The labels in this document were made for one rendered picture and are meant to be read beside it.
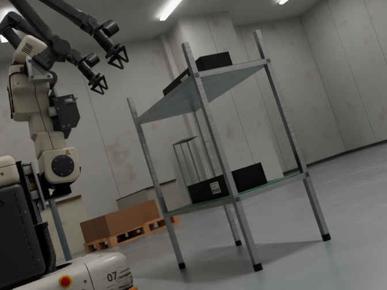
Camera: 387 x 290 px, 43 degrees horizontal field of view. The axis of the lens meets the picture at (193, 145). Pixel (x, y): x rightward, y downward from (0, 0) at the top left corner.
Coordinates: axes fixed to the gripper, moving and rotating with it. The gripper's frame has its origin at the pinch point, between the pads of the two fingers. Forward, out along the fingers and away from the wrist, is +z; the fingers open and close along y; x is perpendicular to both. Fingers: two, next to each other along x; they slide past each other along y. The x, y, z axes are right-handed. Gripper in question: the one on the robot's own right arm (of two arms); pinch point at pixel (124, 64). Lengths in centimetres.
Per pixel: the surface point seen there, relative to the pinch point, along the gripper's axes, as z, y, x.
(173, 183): 161, 687, -226
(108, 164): 55, 916, -218
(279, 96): 62, -20, -43
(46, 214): 41, 620, -2
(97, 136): -14, 916, -244
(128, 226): 127, 472, -54
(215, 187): 79, 18, -1
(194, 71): 24.8, -21.9, -14.5
